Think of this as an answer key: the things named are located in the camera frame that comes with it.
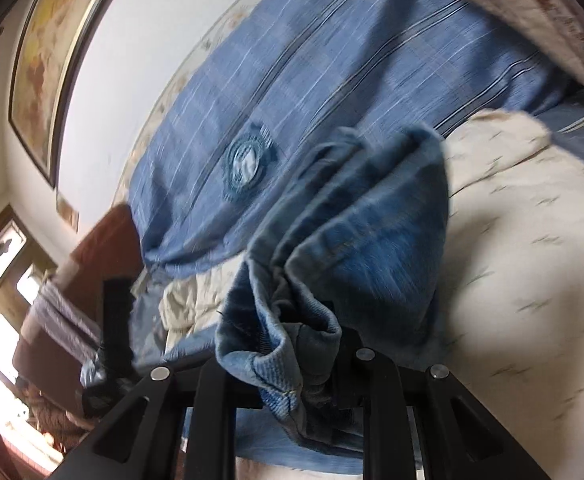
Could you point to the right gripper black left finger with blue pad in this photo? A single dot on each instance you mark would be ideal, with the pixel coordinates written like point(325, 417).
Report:
point(140, 437)

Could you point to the blue plaid pillow with emblem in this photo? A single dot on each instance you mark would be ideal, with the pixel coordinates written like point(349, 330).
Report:
point(298, 73)

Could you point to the wooden frame window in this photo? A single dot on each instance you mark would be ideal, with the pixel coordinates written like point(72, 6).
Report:
point(23, 263)

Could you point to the brown wooden headboard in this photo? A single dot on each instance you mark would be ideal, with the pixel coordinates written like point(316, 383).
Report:
point(110, 250)

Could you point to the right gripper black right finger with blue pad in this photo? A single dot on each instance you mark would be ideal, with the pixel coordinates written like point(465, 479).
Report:
point(427, 419)

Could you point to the light blue denim jeans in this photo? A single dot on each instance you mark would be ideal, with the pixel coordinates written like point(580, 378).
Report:
point(351, 251)

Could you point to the cream leaf print quilt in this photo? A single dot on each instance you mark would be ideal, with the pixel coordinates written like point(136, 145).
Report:
point(512, 283)

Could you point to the framed wall painting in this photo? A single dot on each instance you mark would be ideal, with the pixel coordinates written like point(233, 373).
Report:
point(52, 35)

